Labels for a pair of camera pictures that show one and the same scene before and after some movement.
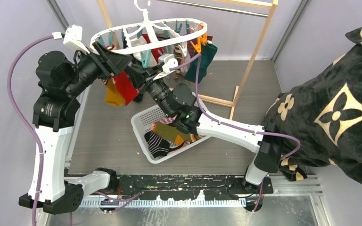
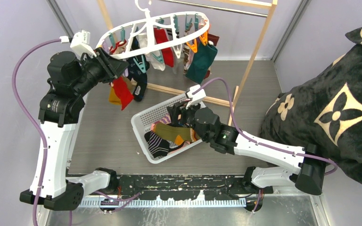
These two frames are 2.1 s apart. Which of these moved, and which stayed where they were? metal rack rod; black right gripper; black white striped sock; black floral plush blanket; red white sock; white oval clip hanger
Moved: red white sock; black right gripper; white oval clip hanger
Stayed: black white striped sock; metal rack rod; black floral plush blanket
